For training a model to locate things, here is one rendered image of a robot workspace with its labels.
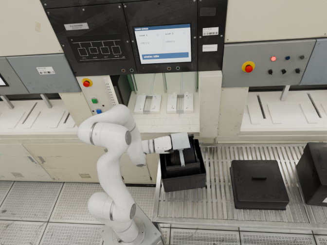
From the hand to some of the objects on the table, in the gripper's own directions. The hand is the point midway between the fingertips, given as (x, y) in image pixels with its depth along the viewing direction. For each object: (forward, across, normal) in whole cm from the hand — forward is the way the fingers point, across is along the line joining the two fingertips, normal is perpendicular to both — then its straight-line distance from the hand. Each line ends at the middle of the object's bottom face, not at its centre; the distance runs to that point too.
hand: (179, 142), depth 139 cm
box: (+86, -23, +33) cm, 95 cm away
